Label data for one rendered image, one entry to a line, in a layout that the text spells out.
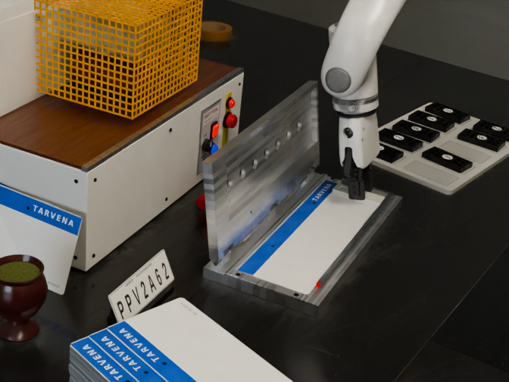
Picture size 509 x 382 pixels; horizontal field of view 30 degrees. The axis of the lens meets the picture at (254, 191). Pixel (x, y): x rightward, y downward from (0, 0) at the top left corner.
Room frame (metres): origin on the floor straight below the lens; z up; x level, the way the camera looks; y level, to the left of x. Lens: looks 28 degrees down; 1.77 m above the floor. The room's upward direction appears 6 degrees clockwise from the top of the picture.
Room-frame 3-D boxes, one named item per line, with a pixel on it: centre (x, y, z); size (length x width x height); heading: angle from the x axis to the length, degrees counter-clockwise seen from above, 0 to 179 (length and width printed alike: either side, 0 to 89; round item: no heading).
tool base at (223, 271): (1.49, -0.11, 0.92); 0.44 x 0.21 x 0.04; 157
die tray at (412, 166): (1.97, -0.40, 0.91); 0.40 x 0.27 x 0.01; 144
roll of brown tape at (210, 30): (2.56, 0.16, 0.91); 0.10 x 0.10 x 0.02
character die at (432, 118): (2.07, -0.40, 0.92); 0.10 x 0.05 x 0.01; 58
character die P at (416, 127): (2.00, -0.35, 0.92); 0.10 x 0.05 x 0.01; 59
